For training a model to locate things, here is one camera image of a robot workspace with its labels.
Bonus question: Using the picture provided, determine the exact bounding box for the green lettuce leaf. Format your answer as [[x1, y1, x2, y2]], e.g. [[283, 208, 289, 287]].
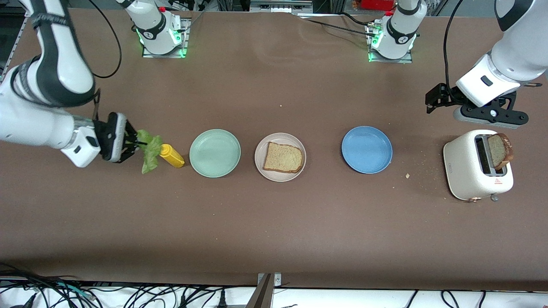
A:
[[136, 130, 164, 175]]

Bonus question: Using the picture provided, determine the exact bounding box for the yellow squeeze bottle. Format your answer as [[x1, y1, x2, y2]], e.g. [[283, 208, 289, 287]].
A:
[[159, 144, 185, 168]]

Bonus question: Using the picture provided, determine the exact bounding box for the brown bread slice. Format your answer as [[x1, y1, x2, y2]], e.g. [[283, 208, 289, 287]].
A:
[[262, 142, 304, 174], [488, 133, 514, 170]]

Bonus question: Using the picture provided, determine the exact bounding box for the blue plate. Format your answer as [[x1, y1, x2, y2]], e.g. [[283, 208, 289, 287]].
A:
[[341, 126, 393, 174]]

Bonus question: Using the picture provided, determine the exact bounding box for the light green plate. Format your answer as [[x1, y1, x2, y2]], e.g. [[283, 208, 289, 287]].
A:
[[189, 129, 241, 178]]

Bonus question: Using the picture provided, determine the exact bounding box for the beige plate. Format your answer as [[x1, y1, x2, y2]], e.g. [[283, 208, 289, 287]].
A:
[[255, 133, 307, 183]]

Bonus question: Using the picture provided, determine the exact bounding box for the white toaster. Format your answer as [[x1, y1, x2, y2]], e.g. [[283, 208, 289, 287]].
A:
[[443, 130, 514, 202]]

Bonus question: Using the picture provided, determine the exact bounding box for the red box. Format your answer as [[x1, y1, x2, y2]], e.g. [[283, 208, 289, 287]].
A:
[[361, 0, 395, 12]]

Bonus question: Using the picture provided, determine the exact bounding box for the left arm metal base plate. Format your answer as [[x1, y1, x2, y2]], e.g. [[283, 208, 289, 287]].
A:
[[367, 24, 414, 64]]

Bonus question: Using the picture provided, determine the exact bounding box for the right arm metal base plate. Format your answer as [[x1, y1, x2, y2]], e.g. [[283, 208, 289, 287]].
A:
[[141, 18, 191, 59]]

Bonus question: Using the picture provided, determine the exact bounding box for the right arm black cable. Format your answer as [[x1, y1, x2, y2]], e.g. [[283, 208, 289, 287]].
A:
[[88, 0, 122, 122]]

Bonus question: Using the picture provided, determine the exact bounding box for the black cable on table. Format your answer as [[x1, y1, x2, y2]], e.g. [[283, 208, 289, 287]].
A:
[[299, 15, 378, 38]]

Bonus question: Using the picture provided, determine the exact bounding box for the teal cable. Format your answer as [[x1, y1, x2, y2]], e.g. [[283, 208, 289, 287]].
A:
[[55, 282, 94, 299]]

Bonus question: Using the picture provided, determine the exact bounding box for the silver metal bracket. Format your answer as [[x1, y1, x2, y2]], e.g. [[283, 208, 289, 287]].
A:
[[257, 272, 282, 288]]

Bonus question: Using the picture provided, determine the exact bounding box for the grey metal post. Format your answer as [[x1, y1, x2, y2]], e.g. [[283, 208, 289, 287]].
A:
[[245, 274, 274, 308]]

